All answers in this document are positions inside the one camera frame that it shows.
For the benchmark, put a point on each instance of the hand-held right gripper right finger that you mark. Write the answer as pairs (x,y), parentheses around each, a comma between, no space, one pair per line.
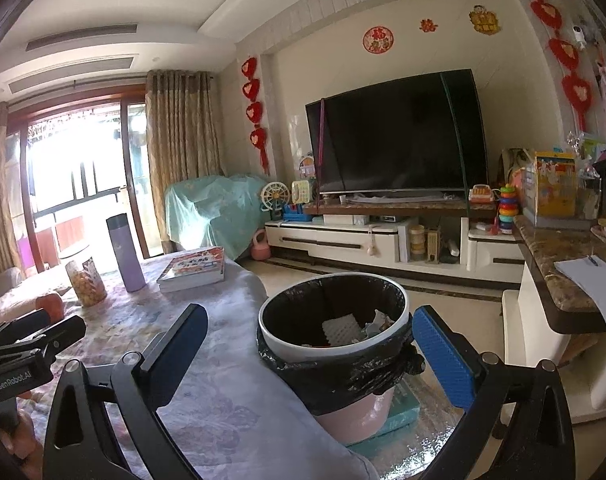
(443,355)

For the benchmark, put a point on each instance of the black flat television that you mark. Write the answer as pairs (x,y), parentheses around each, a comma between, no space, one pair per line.
(393,135)

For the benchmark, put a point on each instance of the purple thermos bottle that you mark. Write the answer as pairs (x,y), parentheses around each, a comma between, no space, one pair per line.
(128,255)

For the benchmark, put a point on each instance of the dark pen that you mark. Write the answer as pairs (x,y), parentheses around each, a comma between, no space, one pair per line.
(592,260)

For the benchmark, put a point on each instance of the red apple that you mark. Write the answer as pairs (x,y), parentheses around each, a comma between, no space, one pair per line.
(50,305)

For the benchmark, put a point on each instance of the white security camera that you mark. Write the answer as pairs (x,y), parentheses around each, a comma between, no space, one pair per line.
(579,36)

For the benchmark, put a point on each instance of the white foam fruit net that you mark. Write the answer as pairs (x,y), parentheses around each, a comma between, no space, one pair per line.
(340,330)

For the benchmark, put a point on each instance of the white television cabinet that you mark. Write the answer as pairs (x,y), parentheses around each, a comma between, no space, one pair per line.
(333,240)

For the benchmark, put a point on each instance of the white bin with black bag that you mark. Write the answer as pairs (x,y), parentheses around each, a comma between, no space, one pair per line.
(353,410)

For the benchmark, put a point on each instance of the person's left hand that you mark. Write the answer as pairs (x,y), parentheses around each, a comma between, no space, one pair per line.
(18,440)

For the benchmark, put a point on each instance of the blue toy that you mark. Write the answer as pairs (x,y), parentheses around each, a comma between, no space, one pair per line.
(297,213)

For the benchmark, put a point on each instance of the armchair under teal cover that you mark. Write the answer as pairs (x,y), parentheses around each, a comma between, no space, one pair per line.
(208,210)

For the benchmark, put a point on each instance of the clear jar of snack balls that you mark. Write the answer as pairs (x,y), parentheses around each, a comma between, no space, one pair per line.
(85,285)

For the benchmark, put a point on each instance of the pink toy kettle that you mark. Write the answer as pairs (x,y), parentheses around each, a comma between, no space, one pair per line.
(261,247)

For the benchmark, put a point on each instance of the yellow toy phone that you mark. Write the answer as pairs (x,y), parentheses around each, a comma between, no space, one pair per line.
(301,192)

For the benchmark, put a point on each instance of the ferris wheel toy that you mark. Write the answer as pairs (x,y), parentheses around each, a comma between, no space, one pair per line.
(273,199)

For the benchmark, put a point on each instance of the small red wall decal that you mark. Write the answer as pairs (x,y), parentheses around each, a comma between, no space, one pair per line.
(428,26)

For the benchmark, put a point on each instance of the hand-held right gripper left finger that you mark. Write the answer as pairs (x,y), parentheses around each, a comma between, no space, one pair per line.
(178,355)

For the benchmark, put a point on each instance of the colourful cardboard sign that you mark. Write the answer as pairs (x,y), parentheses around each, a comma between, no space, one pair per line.
(307,167)

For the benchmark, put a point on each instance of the colourful children's book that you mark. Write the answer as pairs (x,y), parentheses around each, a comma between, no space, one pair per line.
(193,265)

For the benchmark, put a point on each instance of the white paper sheet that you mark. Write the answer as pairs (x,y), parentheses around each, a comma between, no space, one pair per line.
(598,285)

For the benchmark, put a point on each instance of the toy cash register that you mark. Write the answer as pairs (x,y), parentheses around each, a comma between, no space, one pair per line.
(482,196)

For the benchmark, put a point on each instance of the yellow printed box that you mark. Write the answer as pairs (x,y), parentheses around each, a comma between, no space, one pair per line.
(555,185)

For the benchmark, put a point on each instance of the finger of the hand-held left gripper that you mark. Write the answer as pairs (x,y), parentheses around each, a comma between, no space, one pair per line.
(28,321)
(58,332)

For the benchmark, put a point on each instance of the yellow wall decal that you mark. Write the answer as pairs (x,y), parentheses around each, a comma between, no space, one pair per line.
(484,20)

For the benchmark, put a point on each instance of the red-framed glass sliding door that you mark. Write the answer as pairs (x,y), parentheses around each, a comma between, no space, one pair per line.
(83,170)

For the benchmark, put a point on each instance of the round red wall decal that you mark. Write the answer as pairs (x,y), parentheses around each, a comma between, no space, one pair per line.
(378,40)

